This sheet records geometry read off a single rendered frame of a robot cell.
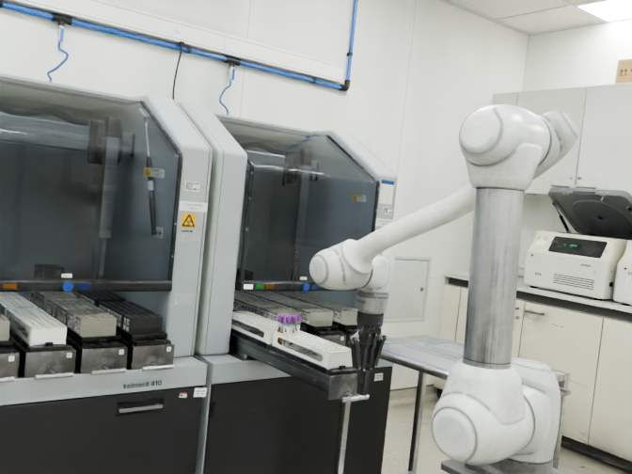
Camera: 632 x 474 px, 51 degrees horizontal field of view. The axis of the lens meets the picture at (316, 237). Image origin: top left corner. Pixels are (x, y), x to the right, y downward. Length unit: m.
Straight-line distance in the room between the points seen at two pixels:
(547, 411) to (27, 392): 1.35
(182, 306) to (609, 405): 2.63
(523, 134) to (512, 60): 3.80
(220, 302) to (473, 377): 1.11
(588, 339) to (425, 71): 1.95
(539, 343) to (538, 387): 2.68
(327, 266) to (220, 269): 0.69
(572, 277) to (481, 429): 2.81
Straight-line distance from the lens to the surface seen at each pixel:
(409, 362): 2.14
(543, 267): 4.25
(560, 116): 1.56
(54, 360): 2.01
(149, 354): 2.10
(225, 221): 2.24
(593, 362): 4.10
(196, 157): 2.18
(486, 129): 1.37
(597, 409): 4.12
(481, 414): 1.39
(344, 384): 1.95
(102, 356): 2.05
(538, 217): 5.03
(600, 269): 4.04
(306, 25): 3.86
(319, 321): 2.52
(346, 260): 1.66
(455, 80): 4.69
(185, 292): 2.21
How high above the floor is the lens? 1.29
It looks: 3 degrees down
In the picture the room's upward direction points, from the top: 6 degrees clockwise
